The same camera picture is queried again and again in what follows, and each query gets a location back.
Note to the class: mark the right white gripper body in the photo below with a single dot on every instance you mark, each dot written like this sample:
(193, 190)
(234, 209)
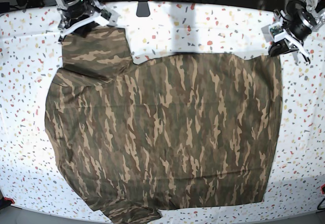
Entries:
(68, 24)

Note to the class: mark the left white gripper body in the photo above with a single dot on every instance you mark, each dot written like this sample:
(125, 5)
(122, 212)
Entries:
(292, 44)

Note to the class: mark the camouflage T-shirt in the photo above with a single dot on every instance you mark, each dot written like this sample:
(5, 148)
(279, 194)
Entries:
(181, 131)

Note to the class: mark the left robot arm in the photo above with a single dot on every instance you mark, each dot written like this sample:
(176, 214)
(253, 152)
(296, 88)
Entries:
(292, 26)

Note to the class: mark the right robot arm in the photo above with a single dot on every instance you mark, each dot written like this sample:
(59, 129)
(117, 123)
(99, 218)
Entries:
(76, 14)

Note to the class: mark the red clamp right corner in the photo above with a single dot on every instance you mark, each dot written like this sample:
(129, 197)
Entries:
(323, 189)

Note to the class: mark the red clamp corner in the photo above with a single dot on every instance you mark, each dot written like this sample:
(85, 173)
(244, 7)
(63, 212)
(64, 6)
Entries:
(323, 189)
(8, 200)

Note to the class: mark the terrazzo pattern table cloth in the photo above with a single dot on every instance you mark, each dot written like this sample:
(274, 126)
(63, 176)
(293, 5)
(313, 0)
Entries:
(31, 55)

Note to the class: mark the red clamp left corner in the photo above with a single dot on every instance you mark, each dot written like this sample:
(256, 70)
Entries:
(8, 200)

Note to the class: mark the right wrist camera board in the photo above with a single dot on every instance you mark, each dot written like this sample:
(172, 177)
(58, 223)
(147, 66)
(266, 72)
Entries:
(111, 16)

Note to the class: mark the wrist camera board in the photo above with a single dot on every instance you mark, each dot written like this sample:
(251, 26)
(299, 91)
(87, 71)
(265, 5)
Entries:
(111, 16)
(275, 29)

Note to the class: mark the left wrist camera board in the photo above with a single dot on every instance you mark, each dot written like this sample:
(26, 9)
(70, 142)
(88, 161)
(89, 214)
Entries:
(275, 29)

